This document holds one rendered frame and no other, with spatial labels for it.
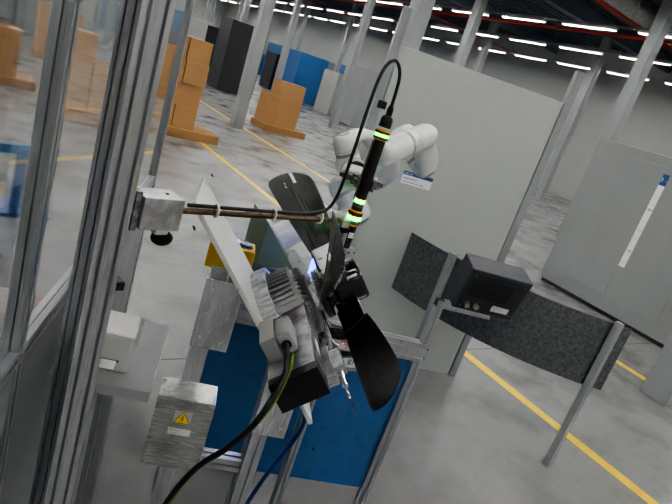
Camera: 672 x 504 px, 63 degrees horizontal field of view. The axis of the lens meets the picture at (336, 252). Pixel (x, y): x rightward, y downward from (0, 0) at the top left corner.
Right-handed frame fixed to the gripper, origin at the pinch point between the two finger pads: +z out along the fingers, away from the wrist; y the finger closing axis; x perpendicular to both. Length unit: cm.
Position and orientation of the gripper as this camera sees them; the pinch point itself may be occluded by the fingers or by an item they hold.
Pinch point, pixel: (364, 183)
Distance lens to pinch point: 159.6
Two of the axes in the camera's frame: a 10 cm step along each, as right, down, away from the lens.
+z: 1.4, 3.3, -9.3
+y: -9.4, -2.4, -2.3
